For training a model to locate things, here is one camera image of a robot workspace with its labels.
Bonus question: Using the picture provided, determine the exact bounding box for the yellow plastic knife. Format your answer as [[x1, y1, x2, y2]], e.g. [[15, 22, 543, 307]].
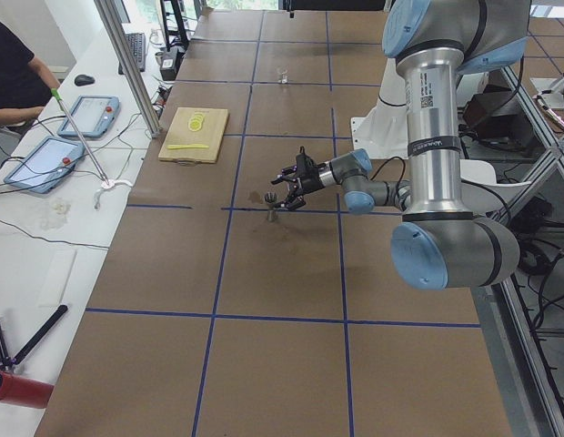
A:
[[166, 143, 209, 150]]

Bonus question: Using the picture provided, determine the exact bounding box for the far teach pendant tablet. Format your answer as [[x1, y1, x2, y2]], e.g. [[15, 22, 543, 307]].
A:
[[70, 95, 120, 139]]

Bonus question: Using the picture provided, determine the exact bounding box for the black rod tool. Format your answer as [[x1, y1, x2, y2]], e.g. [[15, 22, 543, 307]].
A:
[[11, 304, 68, 366]]

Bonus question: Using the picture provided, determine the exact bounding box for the black keyboard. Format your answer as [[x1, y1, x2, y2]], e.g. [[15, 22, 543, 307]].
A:
[[125, 33, 146, 72]]

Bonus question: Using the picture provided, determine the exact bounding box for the red cylinder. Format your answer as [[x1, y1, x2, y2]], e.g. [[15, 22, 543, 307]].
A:
[[0, 371, 54, 409]]

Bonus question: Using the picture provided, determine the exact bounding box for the teach pendant tablet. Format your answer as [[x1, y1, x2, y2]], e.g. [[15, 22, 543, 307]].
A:
[[70, 95, 120, 139], [4, 137, 85, 194]]

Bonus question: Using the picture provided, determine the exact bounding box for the clear glass measuring cup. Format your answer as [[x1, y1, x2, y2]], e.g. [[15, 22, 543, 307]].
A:
[[277, 68, 289, 85]]

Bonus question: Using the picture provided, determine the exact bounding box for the person in black shirt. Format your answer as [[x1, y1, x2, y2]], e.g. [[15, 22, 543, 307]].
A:
[[0, 21, 60, 127]]

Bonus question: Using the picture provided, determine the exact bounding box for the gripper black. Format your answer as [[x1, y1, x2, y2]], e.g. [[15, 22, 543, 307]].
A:
[[270, 165, 322, 211]]

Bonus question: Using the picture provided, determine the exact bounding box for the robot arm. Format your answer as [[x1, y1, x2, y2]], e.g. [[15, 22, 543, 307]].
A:
[[277, 1, 530, 290]]

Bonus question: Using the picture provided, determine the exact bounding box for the grabber stick green handle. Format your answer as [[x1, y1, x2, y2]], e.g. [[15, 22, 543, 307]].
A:
[[50, 88, 115, 190]]

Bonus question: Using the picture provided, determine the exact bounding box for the aluminium frame post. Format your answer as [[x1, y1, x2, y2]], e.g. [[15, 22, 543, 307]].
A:
[[94, 0, 161, 138]]

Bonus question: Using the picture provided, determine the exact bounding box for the near teach pendant tablet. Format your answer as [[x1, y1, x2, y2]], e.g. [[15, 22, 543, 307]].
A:
[[4, 137, 85, 194]]

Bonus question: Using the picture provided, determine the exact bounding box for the white foam strip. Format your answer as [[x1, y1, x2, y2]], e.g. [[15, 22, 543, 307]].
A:
[[37, 249, 77, 307]]

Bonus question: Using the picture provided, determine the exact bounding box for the wooden cutting board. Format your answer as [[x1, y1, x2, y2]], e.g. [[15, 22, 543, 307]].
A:
[[158, 107, 228, 164]]

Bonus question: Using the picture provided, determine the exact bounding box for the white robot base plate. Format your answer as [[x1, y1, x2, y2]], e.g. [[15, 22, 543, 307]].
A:
[[351, 59, 408, 159]]

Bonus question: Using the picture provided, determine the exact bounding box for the black computer mouse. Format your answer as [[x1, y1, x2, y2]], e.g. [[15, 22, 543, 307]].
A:
[[74, 74, 96, 86]]

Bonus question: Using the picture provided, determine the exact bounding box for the steel jigger cup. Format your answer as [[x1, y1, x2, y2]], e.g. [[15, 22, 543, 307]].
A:
[[264, 191, 277, 222]]

